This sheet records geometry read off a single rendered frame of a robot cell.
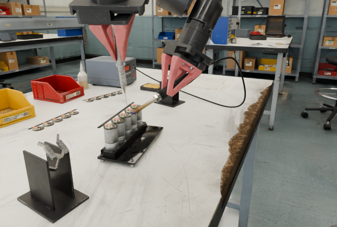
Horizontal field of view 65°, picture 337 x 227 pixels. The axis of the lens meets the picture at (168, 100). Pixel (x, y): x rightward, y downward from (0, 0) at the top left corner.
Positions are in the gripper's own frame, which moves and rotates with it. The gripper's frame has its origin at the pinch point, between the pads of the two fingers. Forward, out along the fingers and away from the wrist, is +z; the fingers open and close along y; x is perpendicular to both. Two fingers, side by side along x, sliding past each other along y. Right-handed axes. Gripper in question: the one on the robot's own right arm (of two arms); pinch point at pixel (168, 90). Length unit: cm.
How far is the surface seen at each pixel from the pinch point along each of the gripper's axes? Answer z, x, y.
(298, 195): 22, 132, -34
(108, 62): 0.4, 0.7, -45.6
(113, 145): 12.8, -8.2, 4.5
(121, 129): 10.2, -7.1, 2.5
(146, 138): 10.7, -0.5, 1.1
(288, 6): -208, 304, -269
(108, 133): 11.2, -9.8, 4.3
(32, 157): 15.2, -21.0, 11.3
